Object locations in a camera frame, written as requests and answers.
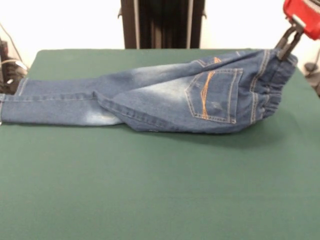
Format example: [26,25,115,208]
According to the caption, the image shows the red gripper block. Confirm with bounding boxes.
[274,0,320,61]

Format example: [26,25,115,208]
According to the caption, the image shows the blue denim jeans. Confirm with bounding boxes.
[0,48,299,136]

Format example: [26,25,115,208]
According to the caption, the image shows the black stand leg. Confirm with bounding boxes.
[303,48,320,98]

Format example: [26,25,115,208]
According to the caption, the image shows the dark green table cloth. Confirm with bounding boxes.
[0,48,320,240]

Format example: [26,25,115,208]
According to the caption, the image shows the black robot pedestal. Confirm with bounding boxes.
[117,0,208,50]

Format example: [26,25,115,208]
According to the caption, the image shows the black cable bundle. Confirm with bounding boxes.
[0,22,28,96]

